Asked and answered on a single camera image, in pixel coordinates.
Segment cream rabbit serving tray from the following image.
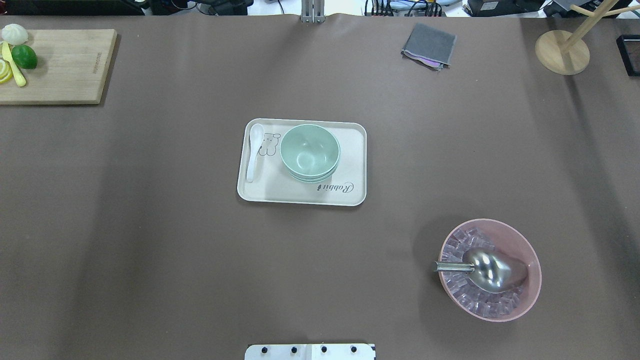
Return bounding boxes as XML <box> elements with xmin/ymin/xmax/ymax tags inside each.
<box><xmin>237</xmin><ymin>118</ymin><xmax>368</xmax><ymax>207</ymax></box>

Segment black tray edge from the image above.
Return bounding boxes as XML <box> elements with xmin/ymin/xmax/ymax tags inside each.
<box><xmin>615</xmin><ymin>34</ymin><xmax>640</xmax><ymax>76</ymax></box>

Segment aluminium frame post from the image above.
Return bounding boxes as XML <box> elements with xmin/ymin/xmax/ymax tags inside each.
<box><xmin>301</xmin><ymin>0</ymin><xmax>326</xmax><ymax>24</ymax></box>

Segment clear ice cubes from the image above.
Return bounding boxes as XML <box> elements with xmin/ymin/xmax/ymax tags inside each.
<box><xmin>439</xmin><ymin>227</ymin><xmax>524</xmax><ymax>319</ymax></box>

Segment green bowl on tray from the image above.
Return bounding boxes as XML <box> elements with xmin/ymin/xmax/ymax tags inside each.
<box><xmin>286</xmin><ymin>167</ymin><xmax>337</xmax><ymax>183</ymax></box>

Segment yellow plastic knife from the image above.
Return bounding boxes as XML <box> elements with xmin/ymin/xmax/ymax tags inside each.
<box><xmin>1</xmin><ymin>41</ymin><xmax>27</xmax><ymax>87</ymax></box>

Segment grey folded cloth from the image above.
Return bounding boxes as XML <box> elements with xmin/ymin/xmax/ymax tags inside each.
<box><xmin>400</xmin><ymin>23</ymin><xmax>457</xmax><ymax>71</ymax></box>

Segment white garlic bulb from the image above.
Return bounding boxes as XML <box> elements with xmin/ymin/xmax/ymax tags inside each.
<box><xmin>1</xmin><ymin>23</ymin><xmax>29</xmax><ymax>46</ymax></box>

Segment wooden cutting board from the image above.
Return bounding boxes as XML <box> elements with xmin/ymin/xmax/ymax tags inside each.
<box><xmin>0</xmin><ymin>29</ymin><xmax>117</xmax><ymax>105</ymax></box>

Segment green bowl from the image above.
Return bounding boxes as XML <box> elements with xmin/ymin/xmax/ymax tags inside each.
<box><xmin>286</xmin><ymin>167</ymin><xmax>337</xmax><ymax>183</ymax></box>
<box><xmin>279</xmin><ymin>124</ymin><xmax>341</xmax><ymax>167</ymax></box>
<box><xmin>283</xmin><ymin>162</ymin><xmax>339</xmax><ymax>179</ymax></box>

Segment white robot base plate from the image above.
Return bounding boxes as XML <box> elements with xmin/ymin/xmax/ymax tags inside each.
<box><xmin>244</xmin><ymin>342</ymin><xmax>377</xmax><ymax>360</ymax></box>

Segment wooden mug tree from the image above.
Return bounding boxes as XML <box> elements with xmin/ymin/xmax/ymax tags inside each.
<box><xmin>534</xmin><ymin>0</ymin><xmax>640</xmax><ymax>76</ymax></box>

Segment steel ice scoop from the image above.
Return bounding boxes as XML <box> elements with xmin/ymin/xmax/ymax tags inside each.
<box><xmin>431</xmin><ymin>247</ymin><xmax>529</xmax><ymax>294</ymax></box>

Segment white ceramic spoon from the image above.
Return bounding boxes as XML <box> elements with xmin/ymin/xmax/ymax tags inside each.
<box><xmin>246</xmin><ymin>123</ymin><xmax>265</xmax><ymax>183</ymax></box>

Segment lemon slice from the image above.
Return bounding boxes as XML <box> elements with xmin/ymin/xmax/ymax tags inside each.
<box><xmin>0</xmin><ymin>58</ymin><xmax>13</xmax><ymax>84</ymax></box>

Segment green lime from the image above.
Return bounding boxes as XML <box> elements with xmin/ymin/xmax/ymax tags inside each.
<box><xmin>11</xmin><ymin>44</ymin><xmax>39</xmax><ymax>69</ymax></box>

